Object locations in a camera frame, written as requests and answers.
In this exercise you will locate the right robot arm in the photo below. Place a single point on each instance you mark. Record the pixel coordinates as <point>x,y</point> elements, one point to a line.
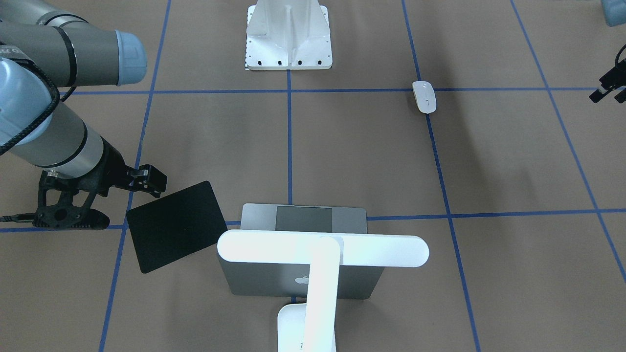
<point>46,53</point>

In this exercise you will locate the grey laptop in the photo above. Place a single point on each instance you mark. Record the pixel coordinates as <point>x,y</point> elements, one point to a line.
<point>270,254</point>

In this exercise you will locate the white computer mouse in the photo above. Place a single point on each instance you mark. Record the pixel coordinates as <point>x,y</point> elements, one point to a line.
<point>425,96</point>

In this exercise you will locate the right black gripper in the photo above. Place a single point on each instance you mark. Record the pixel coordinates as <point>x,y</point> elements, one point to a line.
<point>110,168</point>

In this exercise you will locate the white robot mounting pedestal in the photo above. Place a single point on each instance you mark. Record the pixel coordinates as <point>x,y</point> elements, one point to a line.
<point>288,35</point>

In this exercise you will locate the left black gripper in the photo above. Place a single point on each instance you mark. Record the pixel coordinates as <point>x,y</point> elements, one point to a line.
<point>611,84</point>

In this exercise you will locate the black mouse pad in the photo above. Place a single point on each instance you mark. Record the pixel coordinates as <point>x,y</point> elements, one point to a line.
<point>173,227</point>

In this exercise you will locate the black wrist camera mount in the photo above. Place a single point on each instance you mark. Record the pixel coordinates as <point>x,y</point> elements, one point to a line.
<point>67,203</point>

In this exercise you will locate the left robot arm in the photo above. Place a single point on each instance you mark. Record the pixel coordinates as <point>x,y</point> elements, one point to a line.
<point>614,15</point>

